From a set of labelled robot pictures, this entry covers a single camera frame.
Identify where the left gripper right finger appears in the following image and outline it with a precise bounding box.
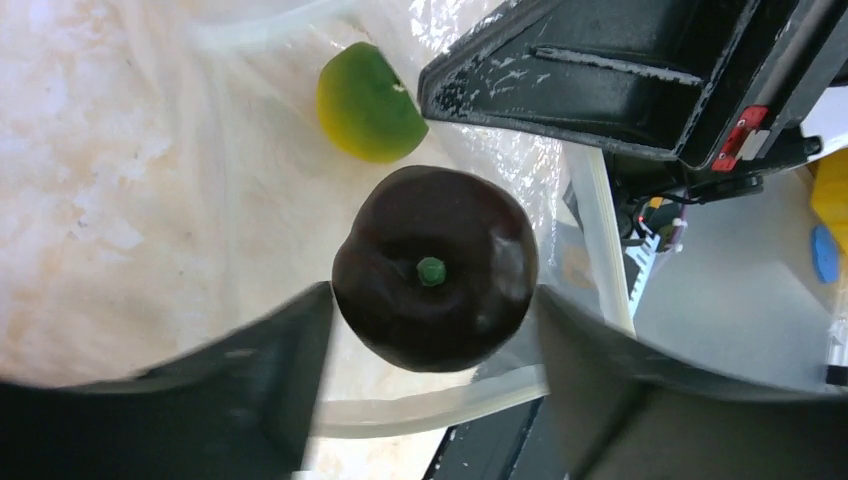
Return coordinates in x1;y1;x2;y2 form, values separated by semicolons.
533;285;847;479

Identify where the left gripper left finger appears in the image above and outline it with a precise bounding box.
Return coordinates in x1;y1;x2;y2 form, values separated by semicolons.
1;282;334;479

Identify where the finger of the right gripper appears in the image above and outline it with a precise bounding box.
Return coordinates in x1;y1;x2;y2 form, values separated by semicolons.
418;1;847;171

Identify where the dark purple toy mangosteen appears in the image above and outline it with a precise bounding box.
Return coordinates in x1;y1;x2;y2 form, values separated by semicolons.
331;165;539;373

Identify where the clear dotted zip top bag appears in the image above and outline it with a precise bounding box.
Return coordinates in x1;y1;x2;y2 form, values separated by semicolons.
1;1;635;438

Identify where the green yellow toy lime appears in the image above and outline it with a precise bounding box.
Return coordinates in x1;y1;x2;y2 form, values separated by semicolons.
315;42;429;164

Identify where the small yellow cube block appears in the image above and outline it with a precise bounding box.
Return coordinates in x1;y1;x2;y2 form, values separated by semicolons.
810;149;848;253

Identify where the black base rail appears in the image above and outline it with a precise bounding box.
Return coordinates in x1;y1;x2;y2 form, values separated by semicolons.
422;397;568;480

